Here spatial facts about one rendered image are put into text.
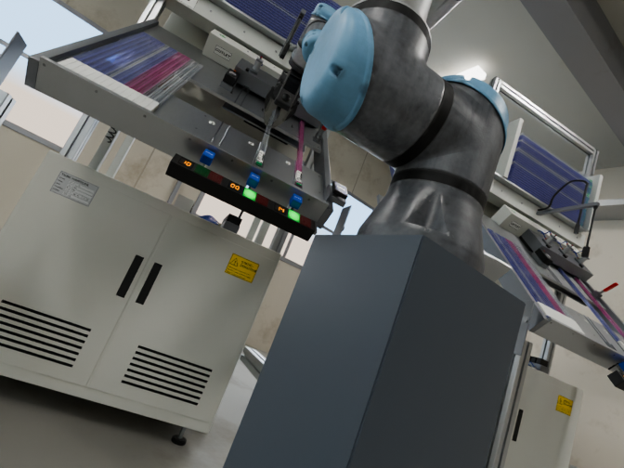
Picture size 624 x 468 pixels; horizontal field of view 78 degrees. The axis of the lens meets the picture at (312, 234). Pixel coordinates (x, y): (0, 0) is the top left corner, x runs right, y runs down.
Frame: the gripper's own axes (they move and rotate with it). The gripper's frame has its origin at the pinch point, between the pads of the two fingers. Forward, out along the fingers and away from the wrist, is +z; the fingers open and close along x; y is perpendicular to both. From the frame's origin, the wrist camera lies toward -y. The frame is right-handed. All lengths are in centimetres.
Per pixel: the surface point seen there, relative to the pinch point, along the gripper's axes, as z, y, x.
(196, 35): 12, 53, 37
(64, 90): -3, -34, 42
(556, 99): -24, 230, -219
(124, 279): 39, -43, 18
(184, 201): 26.9, -18.8, 12.7
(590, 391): 105, 55, -336
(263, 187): -3.8, -33.8, -3.0
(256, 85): 1.2, 20.0, 8.3
